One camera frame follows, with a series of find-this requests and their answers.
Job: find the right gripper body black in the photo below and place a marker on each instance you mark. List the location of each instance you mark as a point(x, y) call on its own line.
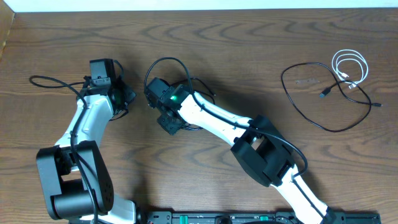
point(168, 125)

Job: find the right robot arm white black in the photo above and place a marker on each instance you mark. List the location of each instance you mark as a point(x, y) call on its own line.
point(255, 143)

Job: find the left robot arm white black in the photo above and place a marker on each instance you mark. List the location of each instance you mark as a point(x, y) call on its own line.
point(75, 181)

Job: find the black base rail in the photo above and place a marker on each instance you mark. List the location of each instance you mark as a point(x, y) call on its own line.
point(241, 218)

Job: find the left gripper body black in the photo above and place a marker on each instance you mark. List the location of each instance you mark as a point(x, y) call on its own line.
point(128, 96)

